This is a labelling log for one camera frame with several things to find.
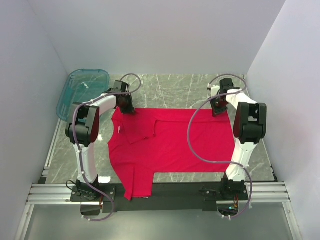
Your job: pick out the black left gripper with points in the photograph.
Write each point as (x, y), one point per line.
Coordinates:
(130, 109)

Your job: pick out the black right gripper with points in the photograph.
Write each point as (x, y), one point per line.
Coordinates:
(215, 111)

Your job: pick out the red t-shirt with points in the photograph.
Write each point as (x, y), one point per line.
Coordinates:
(159, 140)

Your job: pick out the teal transparent plastic bin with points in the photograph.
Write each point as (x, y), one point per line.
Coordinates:
(81, 86)

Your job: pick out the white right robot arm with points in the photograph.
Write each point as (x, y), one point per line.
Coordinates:
(249, 127)

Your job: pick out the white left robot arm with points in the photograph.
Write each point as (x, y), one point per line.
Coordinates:
(83, 128)

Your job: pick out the black base beam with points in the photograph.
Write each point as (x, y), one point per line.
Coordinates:
(179, 196)

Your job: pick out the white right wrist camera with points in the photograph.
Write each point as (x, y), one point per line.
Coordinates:
(213, 89)

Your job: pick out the aluminium frame rail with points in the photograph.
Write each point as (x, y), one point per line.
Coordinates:
(44, 194)

